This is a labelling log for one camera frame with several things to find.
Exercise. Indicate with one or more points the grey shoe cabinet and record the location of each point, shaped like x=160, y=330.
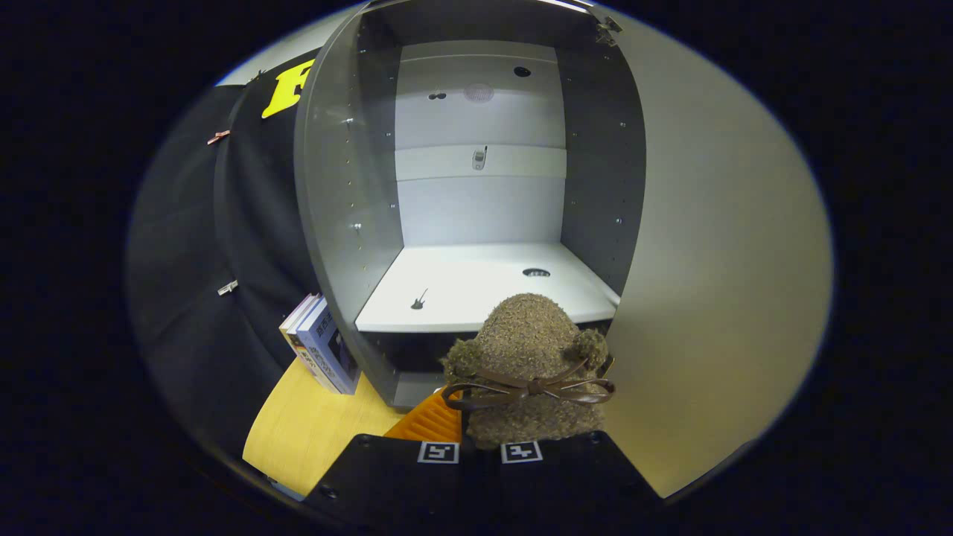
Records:
x=476, y=208

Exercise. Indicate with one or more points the pink clip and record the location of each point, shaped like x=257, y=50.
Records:
x=218, y=137

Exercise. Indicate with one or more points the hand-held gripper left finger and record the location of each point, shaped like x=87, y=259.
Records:
x=402, y=476

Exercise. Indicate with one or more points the blue cover book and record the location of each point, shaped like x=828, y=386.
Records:
x=331, y=350

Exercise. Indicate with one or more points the silver clip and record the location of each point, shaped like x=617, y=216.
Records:
x=228, y=287

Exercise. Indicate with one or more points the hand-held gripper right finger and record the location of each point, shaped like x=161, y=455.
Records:
x=566, y=476

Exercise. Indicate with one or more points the black backdrop cloth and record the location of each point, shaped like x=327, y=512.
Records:
x=186, y=260

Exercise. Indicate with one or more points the beige shoe cabinet door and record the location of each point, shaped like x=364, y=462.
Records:
x=730, y=260

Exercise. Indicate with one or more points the white cover book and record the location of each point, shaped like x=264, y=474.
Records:
x=292, y=326

